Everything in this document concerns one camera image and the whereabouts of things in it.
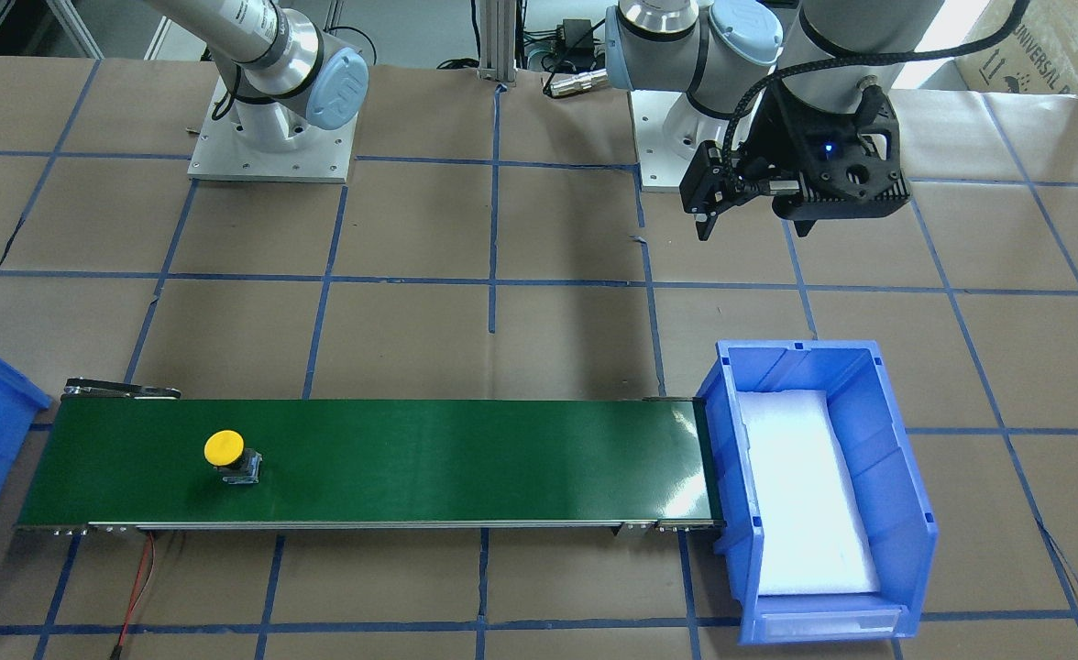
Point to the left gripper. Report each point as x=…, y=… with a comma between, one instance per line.
x=771, y=139

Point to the yellow push button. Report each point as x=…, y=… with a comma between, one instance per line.
x=236, y=463

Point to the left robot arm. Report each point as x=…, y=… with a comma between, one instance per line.
x=716, y=51

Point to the black power adapter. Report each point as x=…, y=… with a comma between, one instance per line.
x=575, y=37

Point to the white foam pad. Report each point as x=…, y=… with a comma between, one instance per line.
x=814, y=542

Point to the green conveyor belt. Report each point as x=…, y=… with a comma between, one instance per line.
x=376, y=464

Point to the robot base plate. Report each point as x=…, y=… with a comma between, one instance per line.
x=268, y=143
x=667, y=130

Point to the aluminium frame post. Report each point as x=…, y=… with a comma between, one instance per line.
x=498, y=28

